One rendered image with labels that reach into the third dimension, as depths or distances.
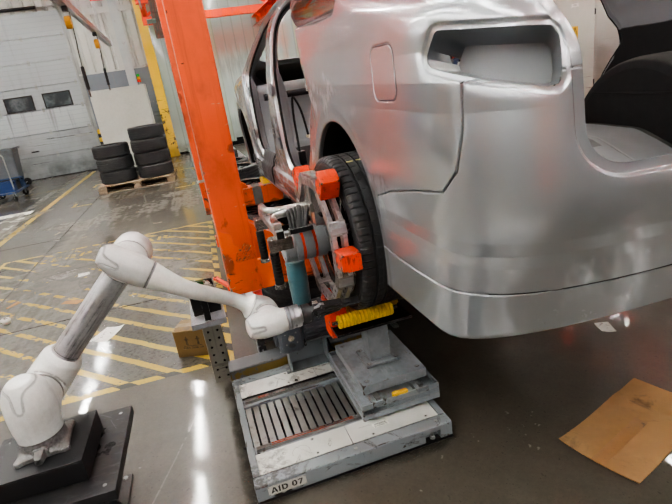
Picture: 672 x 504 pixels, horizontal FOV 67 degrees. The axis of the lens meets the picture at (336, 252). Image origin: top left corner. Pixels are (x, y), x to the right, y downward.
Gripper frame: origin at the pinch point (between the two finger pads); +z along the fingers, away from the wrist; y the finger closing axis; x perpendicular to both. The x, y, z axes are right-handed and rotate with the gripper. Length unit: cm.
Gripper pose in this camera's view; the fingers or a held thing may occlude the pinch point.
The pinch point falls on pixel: (350, 301)
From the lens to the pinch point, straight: 200.9
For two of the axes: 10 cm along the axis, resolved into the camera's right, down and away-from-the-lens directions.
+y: 1.1, -4.7, -8.8
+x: -3.1, -8.5, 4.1
